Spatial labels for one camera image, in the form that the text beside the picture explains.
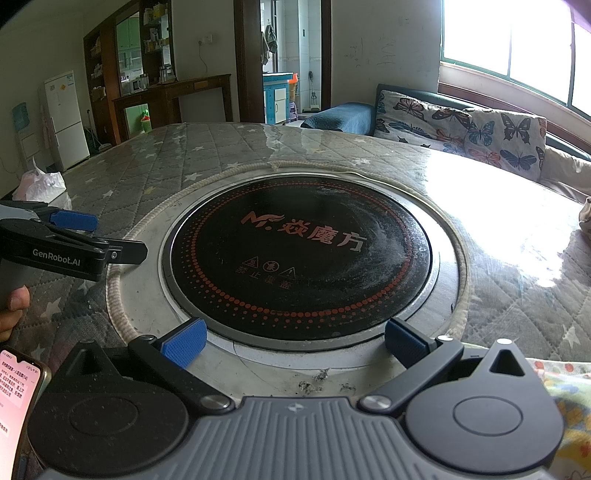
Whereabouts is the dark wooden door frame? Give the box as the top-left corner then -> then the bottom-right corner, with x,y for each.
233,0 -> 334,125

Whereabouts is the tall dark wooden shelf cabinet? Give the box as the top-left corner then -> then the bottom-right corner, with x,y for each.
83,0 -> 177,145

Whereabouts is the round black induction cooktop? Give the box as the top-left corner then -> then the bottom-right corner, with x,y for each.
161,177 -> 435,341

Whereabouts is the floral patterned cloth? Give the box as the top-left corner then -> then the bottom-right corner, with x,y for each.
526,357 -> 591,480

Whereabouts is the folded blue blanket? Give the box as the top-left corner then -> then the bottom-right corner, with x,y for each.
300,102 -> 376,136

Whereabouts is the white refrigerator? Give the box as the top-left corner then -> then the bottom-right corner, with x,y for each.
43,70 -> 91,173

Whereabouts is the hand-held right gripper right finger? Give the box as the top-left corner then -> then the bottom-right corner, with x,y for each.
359,318 -> 541,414

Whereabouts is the white plastic bag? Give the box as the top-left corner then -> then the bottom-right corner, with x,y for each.
11,157 -> 68,205

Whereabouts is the person's left hand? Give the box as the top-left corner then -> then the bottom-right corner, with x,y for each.
0,285 -> 31,345

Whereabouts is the purple curtain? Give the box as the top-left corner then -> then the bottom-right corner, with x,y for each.
565,0 -> 591,29

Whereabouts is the blue and white cabinet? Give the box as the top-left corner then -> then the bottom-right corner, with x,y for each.
263,72 -> 294,125

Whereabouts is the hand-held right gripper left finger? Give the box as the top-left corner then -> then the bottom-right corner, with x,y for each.
55,318 -> 235,414

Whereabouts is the dark wooden sideboard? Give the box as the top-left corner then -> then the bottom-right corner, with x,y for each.
112,74 -> 232,140

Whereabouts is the round steel cooktop surround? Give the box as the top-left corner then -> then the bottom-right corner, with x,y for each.
107,162 -> 470,400

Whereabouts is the butterfly print cushion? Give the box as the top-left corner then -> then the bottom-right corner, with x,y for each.
372,89 -> 548,182

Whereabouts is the smartphone with lit screen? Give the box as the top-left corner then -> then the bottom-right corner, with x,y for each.
0,348 -> 53,480

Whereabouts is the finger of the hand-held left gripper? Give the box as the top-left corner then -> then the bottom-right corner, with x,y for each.
46,225 -> 149,268
28,206 -> 99,234

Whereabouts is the green framed window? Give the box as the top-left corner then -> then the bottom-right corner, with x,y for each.
438,0 -> 591,121

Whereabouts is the mop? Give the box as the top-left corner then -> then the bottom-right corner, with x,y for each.
86,108 -> 112,154

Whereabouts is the beige cushion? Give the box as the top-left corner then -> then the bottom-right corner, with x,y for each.
539,145 -> 591,205

